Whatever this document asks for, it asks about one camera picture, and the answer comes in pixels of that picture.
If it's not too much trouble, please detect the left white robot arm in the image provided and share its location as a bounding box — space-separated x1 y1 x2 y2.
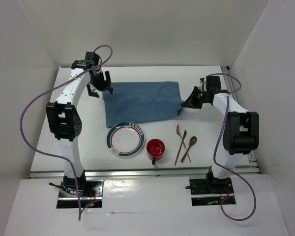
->
46 52 113 196

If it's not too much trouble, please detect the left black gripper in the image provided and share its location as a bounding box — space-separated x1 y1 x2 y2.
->
85 70 112 98

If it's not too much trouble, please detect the aluminium rail right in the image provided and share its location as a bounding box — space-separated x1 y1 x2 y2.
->
221 66 258 168

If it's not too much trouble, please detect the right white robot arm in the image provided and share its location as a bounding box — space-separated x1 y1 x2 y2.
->
182 73 259 194

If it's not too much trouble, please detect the copper spoon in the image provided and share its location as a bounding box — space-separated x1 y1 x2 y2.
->
181 136 197 163

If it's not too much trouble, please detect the red mug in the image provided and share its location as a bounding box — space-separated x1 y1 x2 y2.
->
146 139 165 165

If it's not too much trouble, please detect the white plate green red rim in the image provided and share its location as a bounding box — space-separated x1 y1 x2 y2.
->
106 121 145 159

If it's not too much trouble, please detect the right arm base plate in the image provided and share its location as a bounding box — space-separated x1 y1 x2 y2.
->
185 178 236 207

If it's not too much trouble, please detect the aluminium rail front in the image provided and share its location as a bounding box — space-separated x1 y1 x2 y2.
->
29 166 260 179

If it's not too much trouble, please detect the aluminium rail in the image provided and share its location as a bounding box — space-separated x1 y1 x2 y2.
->
221 66 258 168
29 166 260 179

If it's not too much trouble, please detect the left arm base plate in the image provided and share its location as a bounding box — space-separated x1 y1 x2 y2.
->
49 180 104 209

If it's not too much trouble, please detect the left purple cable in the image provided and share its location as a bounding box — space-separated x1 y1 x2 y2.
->
19 44 114 221

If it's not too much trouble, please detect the blue cloth placemat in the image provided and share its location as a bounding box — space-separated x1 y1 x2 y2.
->
103 81 184 128

